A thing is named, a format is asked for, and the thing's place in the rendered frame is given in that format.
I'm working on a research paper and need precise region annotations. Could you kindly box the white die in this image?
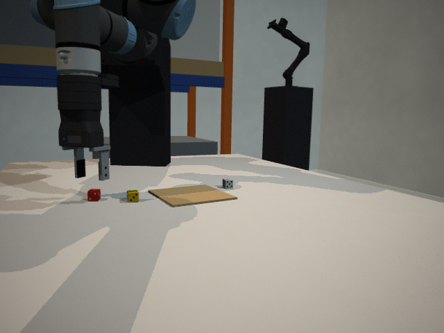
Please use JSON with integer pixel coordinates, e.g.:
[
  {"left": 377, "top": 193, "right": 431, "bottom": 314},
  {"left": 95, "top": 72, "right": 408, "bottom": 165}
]
[{"left": 223, "top": 178, "right": 233, "bottom": 189}]

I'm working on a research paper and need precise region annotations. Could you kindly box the red die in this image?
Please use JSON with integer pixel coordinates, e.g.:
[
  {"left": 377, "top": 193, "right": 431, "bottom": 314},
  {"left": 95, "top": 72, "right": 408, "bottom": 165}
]
[{"left": 87, "top": 189, "right": 101, "bottom": 201}]

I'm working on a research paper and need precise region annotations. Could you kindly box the tan square mat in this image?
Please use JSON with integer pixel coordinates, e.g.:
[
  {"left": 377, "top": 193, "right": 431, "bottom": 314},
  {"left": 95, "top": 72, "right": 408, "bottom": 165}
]
[{"left": 148, "top": 185, "right": 237, "bottom": 207}]

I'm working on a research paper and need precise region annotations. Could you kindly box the yellow die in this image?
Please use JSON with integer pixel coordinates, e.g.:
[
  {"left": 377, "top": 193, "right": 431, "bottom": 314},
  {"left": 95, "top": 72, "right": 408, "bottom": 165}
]
[{"left": 127, "top": 190, "right": 139, "bottom": 203}]

